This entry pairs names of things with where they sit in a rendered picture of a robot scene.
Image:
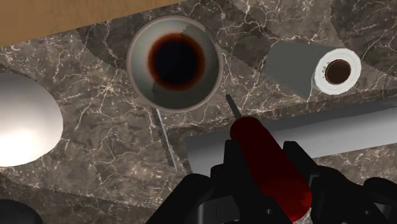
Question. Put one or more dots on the grey bowl with dark centre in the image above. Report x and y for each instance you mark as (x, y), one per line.
(175, 62)

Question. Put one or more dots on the white paper towel roll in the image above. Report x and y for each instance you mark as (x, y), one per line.
(338, 71)

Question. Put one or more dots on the black round object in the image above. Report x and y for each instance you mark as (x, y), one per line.
(15, 214)

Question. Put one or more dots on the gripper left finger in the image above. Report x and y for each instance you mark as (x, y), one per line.
(198, 198)

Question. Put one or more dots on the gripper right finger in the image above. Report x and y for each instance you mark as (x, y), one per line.
(338, 198)

